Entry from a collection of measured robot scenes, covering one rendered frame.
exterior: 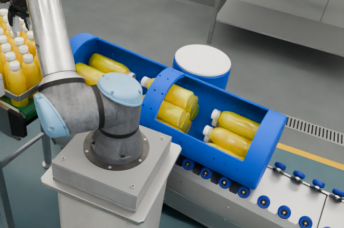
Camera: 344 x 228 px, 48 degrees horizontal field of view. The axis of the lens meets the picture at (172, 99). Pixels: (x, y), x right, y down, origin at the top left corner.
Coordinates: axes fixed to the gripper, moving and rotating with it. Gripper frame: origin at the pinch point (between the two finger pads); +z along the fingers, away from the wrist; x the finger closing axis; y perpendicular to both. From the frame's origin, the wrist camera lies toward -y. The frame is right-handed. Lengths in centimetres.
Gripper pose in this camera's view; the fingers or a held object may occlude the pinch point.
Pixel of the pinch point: (20, 30)
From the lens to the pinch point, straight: 177.4
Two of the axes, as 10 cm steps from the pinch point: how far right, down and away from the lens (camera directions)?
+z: -1.2, 7.8, 6.2
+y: 8.7, 3.9, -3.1
